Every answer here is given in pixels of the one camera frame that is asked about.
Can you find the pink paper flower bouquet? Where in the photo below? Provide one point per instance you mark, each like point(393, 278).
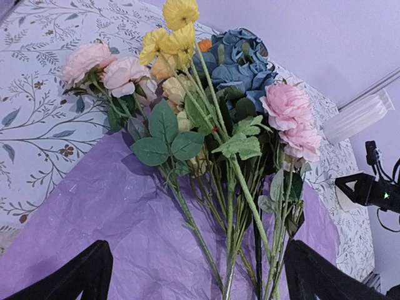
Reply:
point(131, 90)

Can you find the white ribbed vase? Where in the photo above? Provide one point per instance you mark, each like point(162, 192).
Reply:
point(357, 117)

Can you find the purple wrapping paper sheet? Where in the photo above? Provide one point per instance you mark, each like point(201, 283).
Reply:
point(109, 195)

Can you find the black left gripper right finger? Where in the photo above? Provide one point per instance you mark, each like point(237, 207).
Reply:
point(311, 276)

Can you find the aluminium front rail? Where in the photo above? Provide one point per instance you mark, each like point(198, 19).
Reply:
point(373, 280)

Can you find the pink peony flower stem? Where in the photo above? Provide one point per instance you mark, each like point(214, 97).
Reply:
point(297, 144)

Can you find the yellow flower stem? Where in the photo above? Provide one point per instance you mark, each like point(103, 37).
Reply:
point(212, 127)

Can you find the right metal frame post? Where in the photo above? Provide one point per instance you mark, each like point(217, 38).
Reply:
point(374, 88)

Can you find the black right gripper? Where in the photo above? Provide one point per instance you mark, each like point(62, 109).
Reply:
point(364, 188)

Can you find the cream ceramic mug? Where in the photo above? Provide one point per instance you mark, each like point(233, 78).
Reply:
point(345, 203)

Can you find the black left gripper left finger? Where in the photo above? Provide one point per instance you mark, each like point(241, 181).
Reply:
point(86, 276)

